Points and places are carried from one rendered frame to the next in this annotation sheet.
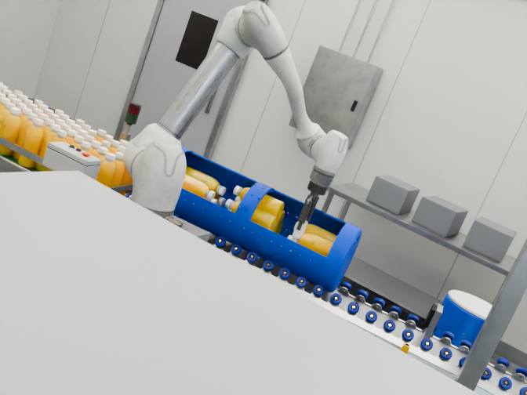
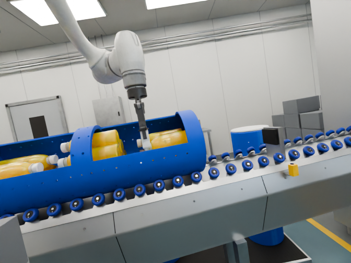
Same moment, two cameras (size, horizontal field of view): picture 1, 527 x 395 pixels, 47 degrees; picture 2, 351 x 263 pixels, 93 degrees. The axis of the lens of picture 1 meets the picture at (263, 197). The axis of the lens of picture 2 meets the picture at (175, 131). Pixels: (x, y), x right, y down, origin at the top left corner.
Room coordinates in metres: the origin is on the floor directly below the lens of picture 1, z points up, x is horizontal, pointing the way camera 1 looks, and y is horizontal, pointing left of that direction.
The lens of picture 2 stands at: (1.70, -0.03, 1.20)
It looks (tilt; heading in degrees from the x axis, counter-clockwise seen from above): 4 degrees down; 336
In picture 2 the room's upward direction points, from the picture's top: 10 degrees counter-clockwise
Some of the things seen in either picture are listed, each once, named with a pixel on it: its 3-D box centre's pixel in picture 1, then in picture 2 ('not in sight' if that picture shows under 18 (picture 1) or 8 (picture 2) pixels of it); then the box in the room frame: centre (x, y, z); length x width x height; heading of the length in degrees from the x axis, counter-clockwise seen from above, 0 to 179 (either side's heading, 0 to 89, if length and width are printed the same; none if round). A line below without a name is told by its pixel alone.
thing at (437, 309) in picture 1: (430, 324); (272, 142); (2.25, -0.78, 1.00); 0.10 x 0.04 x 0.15; 165
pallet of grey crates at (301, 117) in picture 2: not in sight; (312, 128); (3.50, -3.65, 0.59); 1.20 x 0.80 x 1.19; 158
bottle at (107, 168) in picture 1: (103, 179); not in sight; (2.48, 0.66, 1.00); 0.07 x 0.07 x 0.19
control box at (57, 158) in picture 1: (72, 161); not in sight; (2.38, 0.78, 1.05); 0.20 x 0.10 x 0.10; 75
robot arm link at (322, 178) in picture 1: (321, 176); (135, 81); (2.35, -0.18, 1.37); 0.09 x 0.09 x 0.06
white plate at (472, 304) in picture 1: (477, 306); (248, 128); (2.65, -1.08, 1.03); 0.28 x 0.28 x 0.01
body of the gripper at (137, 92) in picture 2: (314, 193); (138, 100); (2.35, -0.18, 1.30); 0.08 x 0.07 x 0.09; 164
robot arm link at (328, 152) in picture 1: (331, 150); (127, 55); (2.37, -0.18, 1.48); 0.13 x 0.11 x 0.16; 27
